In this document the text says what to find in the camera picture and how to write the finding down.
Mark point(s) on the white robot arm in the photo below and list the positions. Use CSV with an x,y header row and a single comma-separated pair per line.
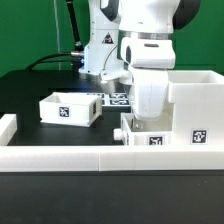
x,y
112,20

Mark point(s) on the white marker sheet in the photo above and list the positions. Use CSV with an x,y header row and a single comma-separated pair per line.
x,y
114,99

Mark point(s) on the white front drawer box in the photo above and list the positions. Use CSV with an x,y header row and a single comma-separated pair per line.
x,y
154,133

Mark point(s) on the white front fence rail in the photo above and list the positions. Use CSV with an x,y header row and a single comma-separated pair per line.
x,y
110,158

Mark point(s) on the white drawer cabinet frame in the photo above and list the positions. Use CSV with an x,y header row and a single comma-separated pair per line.
x,y
197,97

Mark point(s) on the white rear drawer box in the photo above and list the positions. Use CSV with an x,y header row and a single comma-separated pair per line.
x,y
76,109

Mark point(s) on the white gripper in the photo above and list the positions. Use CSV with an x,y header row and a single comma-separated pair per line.
x,y
148,63

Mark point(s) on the white drawer box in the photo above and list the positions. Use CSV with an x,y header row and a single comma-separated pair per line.
x,y
76,109
154,133

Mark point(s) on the white left fence piece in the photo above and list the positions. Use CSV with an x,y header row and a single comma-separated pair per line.
x,y
8,127

